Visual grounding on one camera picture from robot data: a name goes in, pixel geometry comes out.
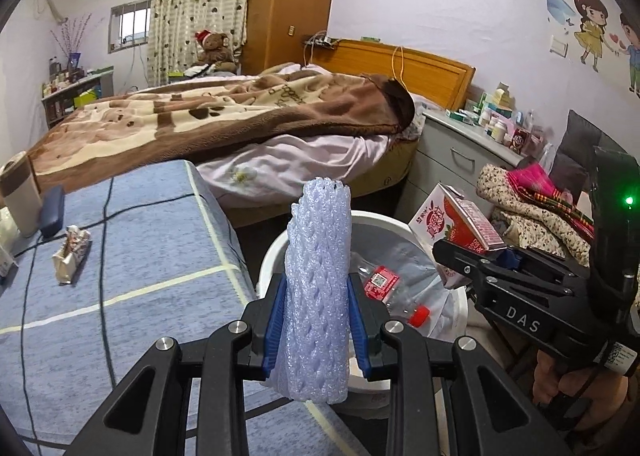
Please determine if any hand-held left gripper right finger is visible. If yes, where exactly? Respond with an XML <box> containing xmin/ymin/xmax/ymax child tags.
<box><xmin>346</xmin><ymin>273</ymin><xmax>576</xmax><ymax>456</ymax></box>

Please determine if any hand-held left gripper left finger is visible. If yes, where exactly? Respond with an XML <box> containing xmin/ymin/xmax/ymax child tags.
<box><xmin>67</xmin><ymin>273</ymin><xmax>288</xmax><ymax>456</ymax></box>

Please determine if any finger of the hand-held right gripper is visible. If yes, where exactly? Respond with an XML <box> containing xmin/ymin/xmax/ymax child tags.
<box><xmin>502</xmin><ymin>246</ymin><xmax>594</xmax><ymax>283</ymax></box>
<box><xmin>432</xmin><ymin>238</ymin><xmax>576</xmax><ymax>298</ymax></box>

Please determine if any pink strawberry milk carton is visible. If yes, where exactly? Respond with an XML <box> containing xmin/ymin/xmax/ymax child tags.
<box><xmin>407</xmin><ymin>182</ymin><xmax>506</xmax><ymax>254</ymax></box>

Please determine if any translucent white bin liner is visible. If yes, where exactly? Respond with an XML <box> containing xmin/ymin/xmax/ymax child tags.
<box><xmin>345</xmin><ymin>236</ymin><xmax>468</xmax><ymax>342</ymax></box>

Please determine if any clear plastic bottle red cap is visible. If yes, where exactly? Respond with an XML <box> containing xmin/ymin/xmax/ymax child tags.
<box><xmin>350</xmin><ymin>251</ymin><xmax>432</xmax><ymax>332</ymax></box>

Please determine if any lavender foam fruit net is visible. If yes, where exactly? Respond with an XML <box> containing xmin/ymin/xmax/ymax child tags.
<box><xmin>260</xmin><ymin>177</ymin><xmax>352</xmax><ymax>404</ymax></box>

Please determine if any white plastic trash bin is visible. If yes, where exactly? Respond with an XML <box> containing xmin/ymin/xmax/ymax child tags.
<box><xmin>256</xmin><ymin>210</ymin><xmax>471</xmax><ymax>394</ymax></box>

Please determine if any person's right hand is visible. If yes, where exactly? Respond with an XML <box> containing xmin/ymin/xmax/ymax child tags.
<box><xmin>532</xmin><ymin>351</ymin><xmax>633</xmax><ymax>434</ymax></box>

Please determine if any beige floral cloth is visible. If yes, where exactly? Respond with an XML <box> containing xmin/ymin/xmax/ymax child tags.
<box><xmin>475</xmin><ymin>163</ymin><xmax>593</xmax><ymax>267</ymax></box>

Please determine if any pink plaid cloth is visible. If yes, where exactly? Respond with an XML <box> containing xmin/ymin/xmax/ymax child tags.
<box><xmin>505</xmin><ymin>161</ymin><xmax>596</xmax><ymax>242</ymax></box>

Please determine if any grey nightstand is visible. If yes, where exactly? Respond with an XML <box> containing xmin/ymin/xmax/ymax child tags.
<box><xmin>400</xmin><ymin>108</ymin><xmax>531</xmax><ymax>222</ymax></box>

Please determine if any red cartoon mug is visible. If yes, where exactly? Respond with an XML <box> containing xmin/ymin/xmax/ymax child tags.
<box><xmin>509</xmin><ymin>127</ymin><xmax>533</xmax><ymax>153</ymax></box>

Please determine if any dark grey chair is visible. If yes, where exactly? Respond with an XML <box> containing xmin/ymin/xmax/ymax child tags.
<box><xmin>550</xmin><ymin>108</ymin><xmax>631</xmax><ymax>197</ymax></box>

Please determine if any cluster of medicine boxes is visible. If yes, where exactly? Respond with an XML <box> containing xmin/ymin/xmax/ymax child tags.
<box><xmin>445</xmin><ymin>83</ymin><xmax>546</xmax><ymax>157</ymax></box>

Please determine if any blue checked tablecloth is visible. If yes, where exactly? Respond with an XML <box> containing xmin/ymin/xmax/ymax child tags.
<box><xmin>0</xmin><ymin>159</ymin><xmax>371</xmax><ymax>456</ymax></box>

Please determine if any pale pink bed sheet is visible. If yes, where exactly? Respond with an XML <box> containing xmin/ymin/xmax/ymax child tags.
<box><xmin>195</xmin><ymin>63</ymin><xmax>393</xmax><ymax>209</ymax></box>

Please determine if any wooden bed headboard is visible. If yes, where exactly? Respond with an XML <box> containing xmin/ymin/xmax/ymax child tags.
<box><xmin>310</xmin><ymin>38</ymin><xmax>477</xmax><ymax>112</ymax></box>

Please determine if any crumpled snack wrapper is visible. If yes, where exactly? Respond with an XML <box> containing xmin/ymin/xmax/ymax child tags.
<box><xmin>51</xmin><ymin>225</ymin><xmax>93</xmax><ymax>286</ymax></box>

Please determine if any brown paw print blanket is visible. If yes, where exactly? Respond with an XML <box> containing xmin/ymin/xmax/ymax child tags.
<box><xmin>25</xmin><ymin>71</ymin><xmax>416</xmax><ymax>187</ymax></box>

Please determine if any dark blue case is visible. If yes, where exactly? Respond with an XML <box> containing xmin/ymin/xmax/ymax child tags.
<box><xmin>39</xmin><ymin>185</ymin><xmax>67</xmax><ymax>239</ymax></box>

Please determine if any brown and white mug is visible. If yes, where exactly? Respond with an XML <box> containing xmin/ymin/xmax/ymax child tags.
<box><xmin>0</xmin><ymin>151</ymin><xmax>43</xmax><ymax>238</ymax></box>

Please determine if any brown teddy bear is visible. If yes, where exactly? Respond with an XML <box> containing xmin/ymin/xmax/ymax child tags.
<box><xmin>192</xmin><ymin>28</ymin><xmax>236</xmax><ymax>67</ymax></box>

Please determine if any cluttered white desk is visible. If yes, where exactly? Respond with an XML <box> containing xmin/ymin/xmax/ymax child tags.
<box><xmin>41</xmin><ymin>67</ymin><xmax>117</xmax><ymax>129</ymax></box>

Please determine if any blue vase with branches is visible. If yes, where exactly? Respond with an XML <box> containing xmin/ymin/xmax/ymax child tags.
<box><xmin>50</xmin><ymin>16</ymin><xmax>93</xmax><ymax>72</ymax></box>

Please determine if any barred window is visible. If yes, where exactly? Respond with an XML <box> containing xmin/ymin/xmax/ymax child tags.
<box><xmin>107</xmin><ymin>0</ymin><xmax>152</xmax><ymax>54</ymax></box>

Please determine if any black cable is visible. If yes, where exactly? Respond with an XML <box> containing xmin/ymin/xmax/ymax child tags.
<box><xmin>20</xmin><ymin>176</ymin><xmax>201</xmax><ymax>447</ymax></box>

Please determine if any cartoon couple wall sticker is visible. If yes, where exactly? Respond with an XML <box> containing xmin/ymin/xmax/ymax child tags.
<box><xmin>545</xmin><ymin>0</ymin><xmax>640</xmax><ymax>99</ymax></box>

